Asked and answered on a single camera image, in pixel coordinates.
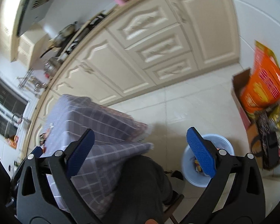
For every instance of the black gas stove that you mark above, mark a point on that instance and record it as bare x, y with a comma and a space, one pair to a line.
81, 33

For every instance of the dark kitchen window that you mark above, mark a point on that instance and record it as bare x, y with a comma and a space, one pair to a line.
12, 108

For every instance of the glass jar on counter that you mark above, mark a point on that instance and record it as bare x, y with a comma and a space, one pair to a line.
51, 66

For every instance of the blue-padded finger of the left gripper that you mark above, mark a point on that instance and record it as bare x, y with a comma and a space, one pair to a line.
36, 153

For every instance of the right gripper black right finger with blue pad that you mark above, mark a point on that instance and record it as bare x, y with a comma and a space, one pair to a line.
235, 193

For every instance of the silver range hood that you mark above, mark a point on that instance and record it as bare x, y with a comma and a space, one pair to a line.
32, 12

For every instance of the hanging utensil rack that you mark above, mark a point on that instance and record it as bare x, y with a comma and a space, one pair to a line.
31, 83

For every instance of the brown cardboard box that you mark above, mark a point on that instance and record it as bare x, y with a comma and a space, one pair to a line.
239, 82

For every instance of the orange snack bag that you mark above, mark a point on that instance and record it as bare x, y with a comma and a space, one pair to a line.
263, 87

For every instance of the light blue trash bin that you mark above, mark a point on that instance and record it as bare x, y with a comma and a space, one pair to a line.
196, 178

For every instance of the black bag with snacks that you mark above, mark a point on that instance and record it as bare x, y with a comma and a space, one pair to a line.
264, 137

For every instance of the cream kitchen cabinet run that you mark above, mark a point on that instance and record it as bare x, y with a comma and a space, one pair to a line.
140, 47

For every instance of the purple checked tablecloth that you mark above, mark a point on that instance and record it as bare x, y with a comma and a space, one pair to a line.
117, 138

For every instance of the metal wok pan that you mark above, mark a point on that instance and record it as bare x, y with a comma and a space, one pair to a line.
60, 39

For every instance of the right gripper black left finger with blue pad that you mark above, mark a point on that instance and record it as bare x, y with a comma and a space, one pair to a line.
35, 201

